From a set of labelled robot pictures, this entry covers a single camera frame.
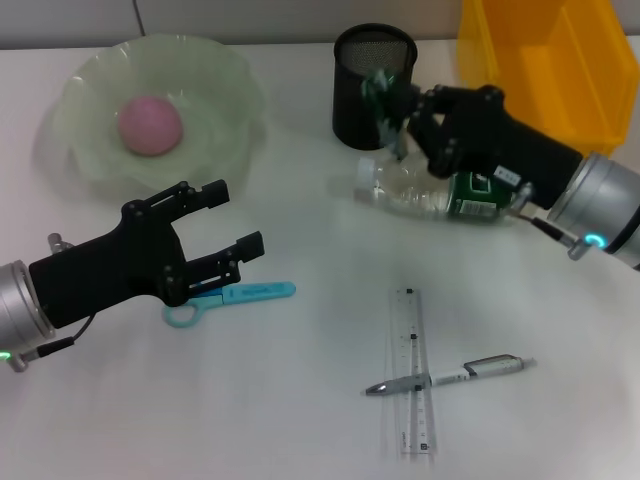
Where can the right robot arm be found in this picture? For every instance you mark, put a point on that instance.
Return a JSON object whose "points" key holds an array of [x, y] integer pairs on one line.
{"points": [[600, 200]]}

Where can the green glass fruit plate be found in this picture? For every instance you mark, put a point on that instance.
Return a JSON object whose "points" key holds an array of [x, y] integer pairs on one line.
{"points": [[215, 75]]}

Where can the green plastic wrapper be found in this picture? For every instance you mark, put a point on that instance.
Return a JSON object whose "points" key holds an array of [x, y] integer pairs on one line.
{"points": [[380, 90]]}

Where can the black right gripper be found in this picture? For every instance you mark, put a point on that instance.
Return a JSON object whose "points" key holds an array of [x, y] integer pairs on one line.
{"points": [[510, 150]]}

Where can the blue scissors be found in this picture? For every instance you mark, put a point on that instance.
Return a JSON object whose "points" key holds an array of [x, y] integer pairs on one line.
{"points": [[260, 291]]}

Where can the clear bottle green label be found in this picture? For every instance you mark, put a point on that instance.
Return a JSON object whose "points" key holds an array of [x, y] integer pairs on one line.
{"points": [[400, 192]]}

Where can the black mesh cup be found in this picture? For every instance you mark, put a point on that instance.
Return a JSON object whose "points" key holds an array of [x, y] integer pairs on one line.
{"points": [[350, 115]]}

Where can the pink peach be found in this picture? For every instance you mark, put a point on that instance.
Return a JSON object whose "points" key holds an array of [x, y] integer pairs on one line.
{"points": [[150, 125]]}

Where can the yellow plastic bin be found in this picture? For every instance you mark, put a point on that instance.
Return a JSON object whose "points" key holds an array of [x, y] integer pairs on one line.
{"points": [[550, 50]]}

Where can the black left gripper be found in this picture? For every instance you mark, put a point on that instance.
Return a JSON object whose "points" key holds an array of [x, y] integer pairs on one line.
{"points": [[110, 270]]}

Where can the silver white pen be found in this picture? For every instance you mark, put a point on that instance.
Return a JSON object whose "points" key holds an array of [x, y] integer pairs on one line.
{"points": [[450, 377]]}

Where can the transparent ruler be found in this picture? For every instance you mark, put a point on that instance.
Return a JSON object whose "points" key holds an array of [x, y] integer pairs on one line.
{"points": [[417, 420]]}

